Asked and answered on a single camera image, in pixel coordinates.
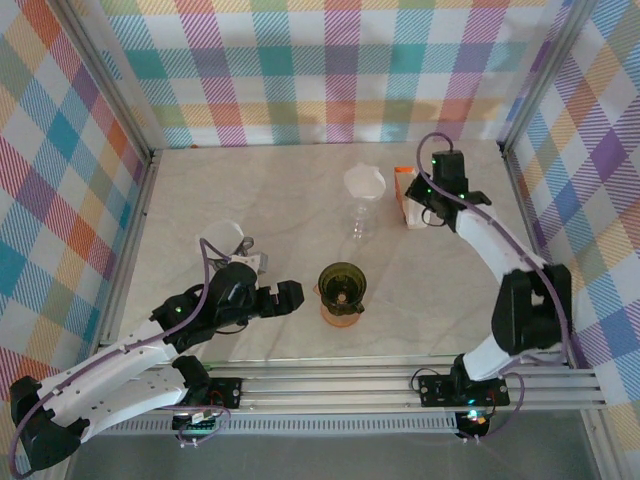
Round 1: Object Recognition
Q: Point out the orange coffee filter box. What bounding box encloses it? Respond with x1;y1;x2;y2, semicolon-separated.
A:
392;166;419;214

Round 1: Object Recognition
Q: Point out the smoky grey plastic dripper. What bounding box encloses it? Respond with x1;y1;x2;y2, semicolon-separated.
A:
198;233;257;269

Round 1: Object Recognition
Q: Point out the orange plastic dripper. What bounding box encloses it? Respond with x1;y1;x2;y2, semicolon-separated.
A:
310;284;365;329

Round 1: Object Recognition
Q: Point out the dark green plastic dripper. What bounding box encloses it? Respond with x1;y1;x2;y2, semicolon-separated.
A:
318;262;369;317

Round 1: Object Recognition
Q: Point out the clear plastic dripper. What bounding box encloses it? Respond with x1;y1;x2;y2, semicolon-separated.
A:
347;194;384;242

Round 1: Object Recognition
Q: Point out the left green circuit board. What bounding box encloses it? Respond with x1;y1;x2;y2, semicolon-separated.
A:
172;407;221;434

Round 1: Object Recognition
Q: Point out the green circuit board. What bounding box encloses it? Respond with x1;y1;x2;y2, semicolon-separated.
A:
172;407;221;434
457;407;489;431

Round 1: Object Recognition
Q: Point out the right green circuit board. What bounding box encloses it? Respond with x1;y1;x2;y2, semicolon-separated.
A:
457;407;489;431

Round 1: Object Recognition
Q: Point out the aluminium side rail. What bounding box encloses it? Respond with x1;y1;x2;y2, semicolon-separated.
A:
49;148;164;480
499;144;614;480

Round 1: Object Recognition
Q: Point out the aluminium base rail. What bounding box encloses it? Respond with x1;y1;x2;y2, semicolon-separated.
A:
107;362;609;411

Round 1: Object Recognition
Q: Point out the grey slotted cable duct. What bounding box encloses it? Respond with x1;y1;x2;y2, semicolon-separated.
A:
92;417;461;436

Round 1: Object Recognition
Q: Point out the aluminium frame post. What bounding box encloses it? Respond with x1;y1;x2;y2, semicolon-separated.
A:
497;0;599;154
57;0;161;169

